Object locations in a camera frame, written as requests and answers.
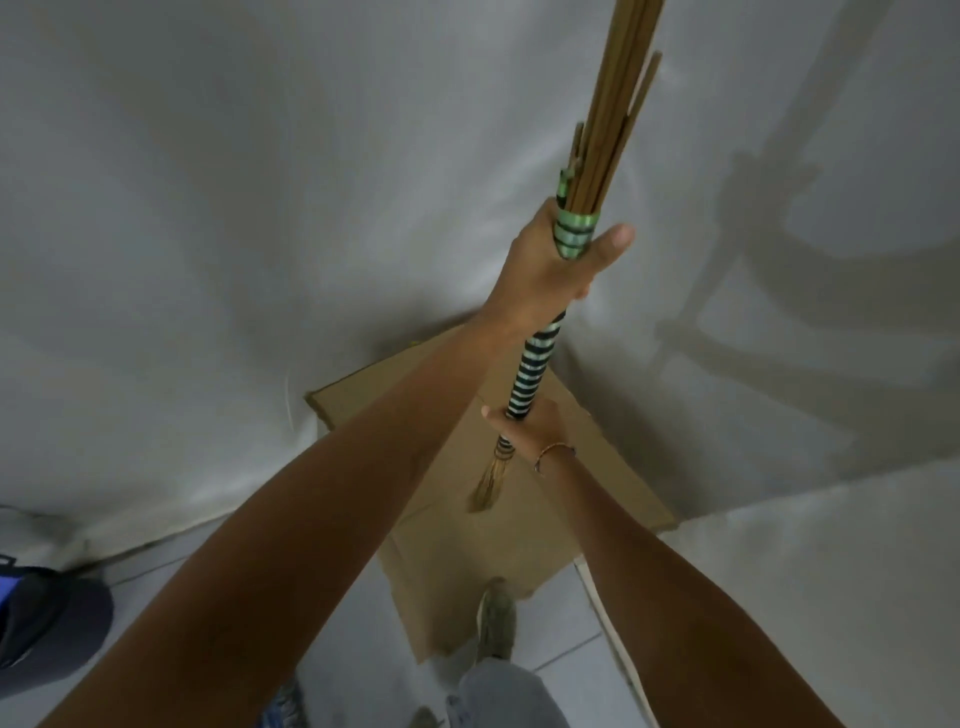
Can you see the person's right hand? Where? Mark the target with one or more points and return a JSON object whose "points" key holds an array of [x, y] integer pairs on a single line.
{"points": [[547, 431]]}

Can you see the person's left hand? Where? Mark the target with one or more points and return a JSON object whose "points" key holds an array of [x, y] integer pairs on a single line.
{"points": [[536, 270]]}

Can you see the person's right fingers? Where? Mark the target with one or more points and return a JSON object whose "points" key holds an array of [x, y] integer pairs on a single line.
{"points": [[501, 423]]}

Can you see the person's left thumb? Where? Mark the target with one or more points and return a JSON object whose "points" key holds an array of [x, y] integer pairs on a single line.
{"points": [[611, 246]]}

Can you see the person's left forearm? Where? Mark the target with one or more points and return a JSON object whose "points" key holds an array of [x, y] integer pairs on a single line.
{"points": [[322, 540]]}

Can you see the person's right forearm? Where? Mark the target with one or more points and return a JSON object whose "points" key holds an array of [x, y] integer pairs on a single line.
{"points": [[675, 600]]}

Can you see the brown cardboard sheet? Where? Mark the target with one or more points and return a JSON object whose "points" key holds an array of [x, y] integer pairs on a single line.
{"points": [[450, 540]]}

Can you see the grey shoe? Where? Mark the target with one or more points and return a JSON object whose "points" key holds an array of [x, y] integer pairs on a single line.
{"points": [[495, 619]]}

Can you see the light grey trouser leg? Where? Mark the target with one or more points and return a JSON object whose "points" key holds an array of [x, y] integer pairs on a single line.
{"points": [[502, 697]]}

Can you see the blue patterned object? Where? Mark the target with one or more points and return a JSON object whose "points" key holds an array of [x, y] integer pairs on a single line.
{"points": [[286, 706]]}

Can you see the dark blue bag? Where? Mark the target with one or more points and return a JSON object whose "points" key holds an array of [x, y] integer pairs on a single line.
{"points": [[45, 630]]}

